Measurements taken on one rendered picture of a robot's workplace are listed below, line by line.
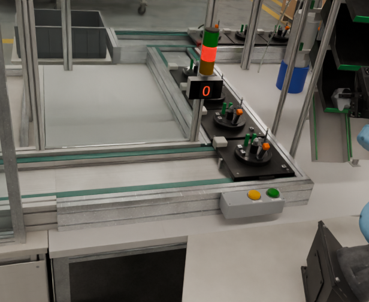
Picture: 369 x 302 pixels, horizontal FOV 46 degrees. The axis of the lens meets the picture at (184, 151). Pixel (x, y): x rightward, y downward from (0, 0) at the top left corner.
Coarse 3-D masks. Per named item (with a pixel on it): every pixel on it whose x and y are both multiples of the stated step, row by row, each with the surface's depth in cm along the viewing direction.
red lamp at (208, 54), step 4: (204, 48) 146; (208, 48) 145; (212, 48) 145; (216, 48) 147; (204, 52) 147; (208, 52) 146; (212, 52) 146; (204, 56) 147; (208, 56) 147; (212, 56) 147; (204, 60) 148; (208, 60) 148; (212, 60) 148
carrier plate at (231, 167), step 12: (228, 144) 169; (228, 156) 162; (276, 156) 166; (228, 168) 156; (240, 168) 156; (252, 168) 157; (264, 168) 158; (276, 168) 159; (288, 168) 160; (240, 180) 153
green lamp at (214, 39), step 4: (204, 32) 144; (208, 32) 143; (204, 36) 145; (208, 36) 143; (212, 36) 143; (216, 36) 144; (204, 40) 145; (208, 40) 144; (212, 40) 144; (216, 40) 145; (204, 44) 146; (208, 44) 145; (212, 44) 145; (216, 44) 146
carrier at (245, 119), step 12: (204, 108) 188; (228, 108) 186; (240, 108) 185; (204, 120) 184; (216, 120) 181; (228, 120) 182; (240, 120) 183; (252, 120) 188; (216, 132) 176; (228, 132) 177; (240, 132) 178; (252, 132) 180
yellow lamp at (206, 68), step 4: (200, 64) 150; (204, 64) 149; (208, 64) 148; (212, 64) 149; (200, 68) 151; (204, 68) 149; (208, 68) 149; (212, 68) 150; (200, 72) 151; (204, 72) 150; (208, 72) 150; (212, 72) 151
